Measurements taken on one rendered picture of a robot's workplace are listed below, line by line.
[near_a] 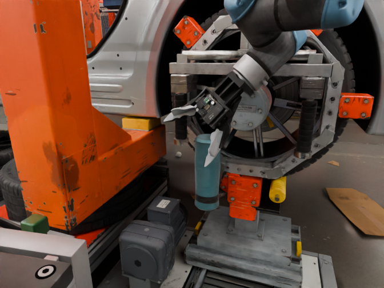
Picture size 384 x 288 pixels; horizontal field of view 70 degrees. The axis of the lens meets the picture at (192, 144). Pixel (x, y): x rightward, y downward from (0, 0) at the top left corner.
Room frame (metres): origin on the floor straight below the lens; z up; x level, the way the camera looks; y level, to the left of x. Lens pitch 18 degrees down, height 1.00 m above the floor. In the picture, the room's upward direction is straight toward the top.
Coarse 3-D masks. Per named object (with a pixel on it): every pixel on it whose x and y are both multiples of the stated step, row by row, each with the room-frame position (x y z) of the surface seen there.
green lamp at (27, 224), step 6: (30, 216) 0.53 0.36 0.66; (36, 216) 0.53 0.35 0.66; (42, 216) 0.53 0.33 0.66; (24, 222) 0.50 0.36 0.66; (30, 222) 0.50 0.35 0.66; (36, 222) 0.50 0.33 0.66; (42, 222) 0.51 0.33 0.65; (48, 222) 0.53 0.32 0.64; (24, 228) 0.50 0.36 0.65; (30, 228) 0.49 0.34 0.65; (36, 228) 0.50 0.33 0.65; (42, 228) 0.51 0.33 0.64; (48, 228) 0.52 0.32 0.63
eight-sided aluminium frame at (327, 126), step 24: (216, 24) 0.95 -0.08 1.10; (192, 48) 0.98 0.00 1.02; (336, 72) 0.83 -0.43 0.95; (336, 96) 0.83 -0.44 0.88; (336, 120) 0.83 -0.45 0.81; (192, 144) 0.98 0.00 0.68; (312, 144) 0.85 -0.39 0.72; (240, 168) 0.97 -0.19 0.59; (264, 168) 0.90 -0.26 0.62; (288, 168) 0.87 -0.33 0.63
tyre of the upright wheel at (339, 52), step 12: (204, 24) 1.06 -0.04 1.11; (324, 36) 0.93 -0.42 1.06; (336, 36) 0.92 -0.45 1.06; (336, 48) 0.92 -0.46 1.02; (348, 60) 0.90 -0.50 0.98; (348, 72) 0.90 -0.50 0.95; (348, 84) 0.90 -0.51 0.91; (192, 120) 1.08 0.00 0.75; (336, 132) 0.90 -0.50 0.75; (312, 156) 0.92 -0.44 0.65; (300, 168) 0.93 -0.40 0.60
